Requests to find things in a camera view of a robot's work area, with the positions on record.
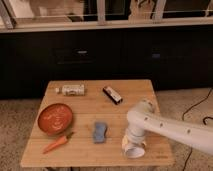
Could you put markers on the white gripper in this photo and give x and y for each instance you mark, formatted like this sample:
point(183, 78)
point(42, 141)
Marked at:
point(133, 137)

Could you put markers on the cream ceramic cup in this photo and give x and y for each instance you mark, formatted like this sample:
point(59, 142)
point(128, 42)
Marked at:
point(133, 150)

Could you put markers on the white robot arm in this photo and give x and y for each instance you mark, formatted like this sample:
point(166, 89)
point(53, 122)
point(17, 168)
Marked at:
point(141, 118)

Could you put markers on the orange ceramic bowl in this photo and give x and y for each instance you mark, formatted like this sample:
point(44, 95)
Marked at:
point(55, 118)

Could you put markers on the blue sponge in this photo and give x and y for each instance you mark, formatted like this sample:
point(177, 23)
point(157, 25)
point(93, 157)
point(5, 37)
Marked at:
point(100, 129)

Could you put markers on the wooden table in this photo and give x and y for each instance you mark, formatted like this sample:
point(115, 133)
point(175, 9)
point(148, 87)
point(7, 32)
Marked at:
point(95, 106)

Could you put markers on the black white rectangular box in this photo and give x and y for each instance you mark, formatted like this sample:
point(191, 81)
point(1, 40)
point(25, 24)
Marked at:
point(112, 94)

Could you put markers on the orange carrot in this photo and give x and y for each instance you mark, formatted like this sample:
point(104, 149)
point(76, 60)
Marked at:
point(60, 141)

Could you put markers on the white plastic bottle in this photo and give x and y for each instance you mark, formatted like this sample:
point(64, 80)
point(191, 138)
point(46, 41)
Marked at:
point(71, 90)

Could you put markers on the dark cabinet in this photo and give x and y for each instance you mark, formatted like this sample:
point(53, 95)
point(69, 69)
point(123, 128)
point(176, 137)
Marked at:
point(171, 57)

